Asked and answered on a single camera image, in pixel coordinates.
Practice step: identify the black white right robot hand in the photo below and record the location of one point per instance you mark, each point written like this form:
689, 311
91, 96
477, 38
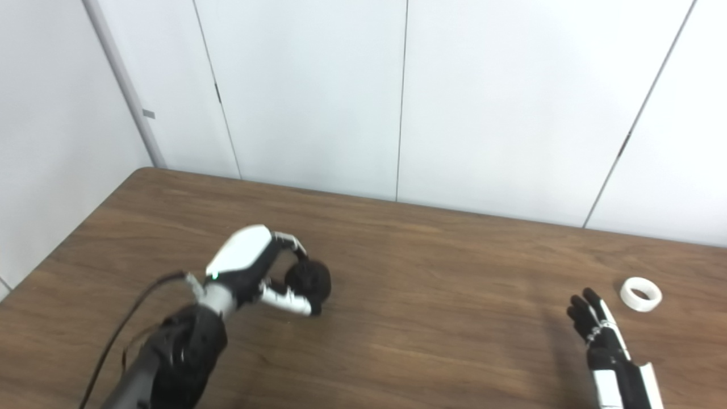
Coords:
613, 352

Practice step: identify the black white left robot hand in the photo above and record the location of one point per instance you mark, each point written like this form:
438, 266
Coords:
241, 253

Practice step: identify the round black plastic part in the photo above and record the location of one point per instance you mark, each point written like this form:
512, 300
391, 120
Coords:
312, 281

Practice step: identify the grey wall corner pole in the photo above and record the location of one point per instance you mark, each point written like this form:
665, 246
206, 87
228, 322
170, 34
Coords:
122, 79

